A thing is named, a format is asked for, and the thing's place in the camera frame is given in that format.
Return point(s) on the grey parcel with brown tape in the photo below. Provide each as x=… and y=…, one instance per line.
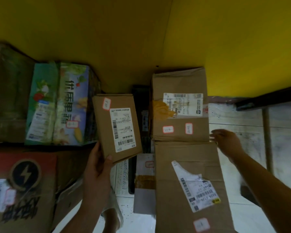
x=145, y=191

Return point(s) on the small cardboard box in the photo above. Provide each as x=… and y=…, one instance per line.
x=116, y=126

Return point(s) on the person's left hand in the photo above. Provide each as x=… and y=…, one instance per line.
x=97, y=175

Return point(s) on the black flat parcel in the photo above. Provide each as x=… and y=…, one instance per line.
x=141, y=104

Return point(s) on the cardboard box with yellow tape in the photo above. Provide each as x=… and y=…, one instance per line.
x=181, y=106

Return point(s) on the person's left forearm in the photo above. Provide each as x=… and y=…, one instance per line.
x=87, y=218

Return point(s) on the person's left thumb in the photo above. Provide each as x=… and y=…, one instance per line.
x=107, y=163

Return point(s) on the white patterned flat parcel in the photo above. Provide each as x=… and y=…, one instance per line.
x=122, y=179

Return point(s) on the person's right hand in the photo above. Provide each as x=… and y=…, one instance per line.
x=229, y=143

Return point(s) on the large plain brown carton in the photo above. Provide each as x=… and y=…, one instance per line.
x=7, y=94

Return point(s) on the person's right fingers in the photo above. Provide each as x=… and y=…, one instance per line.
x=214, y=136

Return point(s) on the person's right forearm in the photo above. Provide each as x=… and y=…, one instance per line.
x=269, y=191

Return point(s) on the long cardboard box, peeling label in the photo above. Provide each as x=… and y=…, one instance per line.
x=184, y=186

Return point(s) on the colourful vegetable-print carton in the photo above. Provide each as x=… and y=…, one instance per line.
x=60, y=104

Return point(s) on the red-brown carton with lightning emblem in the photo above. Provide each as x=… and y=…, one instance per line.
x=29, y=191

